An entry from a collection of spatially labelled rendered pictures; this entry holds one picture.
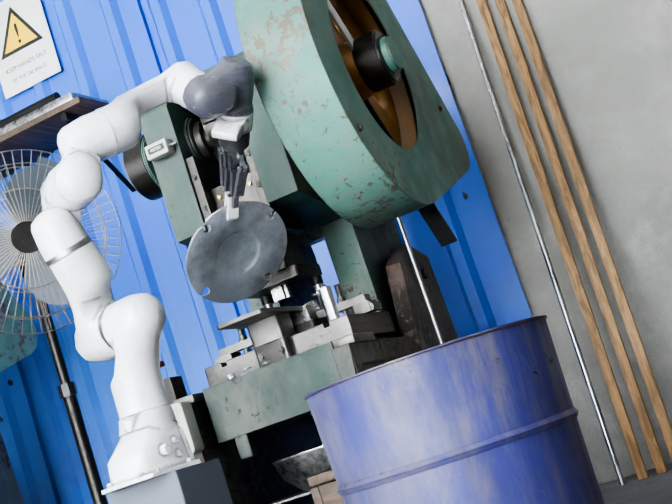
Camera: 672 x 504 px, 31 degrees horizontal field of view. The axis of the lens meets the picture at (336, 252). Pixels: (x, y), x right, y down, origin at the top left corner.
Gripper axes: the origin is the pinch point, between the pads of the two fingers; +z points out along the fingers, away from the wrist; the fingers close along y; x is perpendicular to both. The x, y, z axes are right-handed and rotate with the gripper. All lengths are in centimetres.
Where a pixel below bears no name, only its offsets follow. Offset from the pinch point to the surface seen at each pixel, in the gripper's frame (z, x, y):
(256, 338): 36.3, -4.6, -8.1
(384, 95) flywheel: -10, -62, 26
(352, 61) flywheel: -28, -41, 13
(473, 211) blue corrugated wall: 54, -126, 53
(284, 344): 35.3, -9.1, -14.9
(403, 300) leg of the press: 39, -54, -5
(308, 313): 34.4, -21.5, -5.9
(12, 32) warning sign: 39, -23, 243
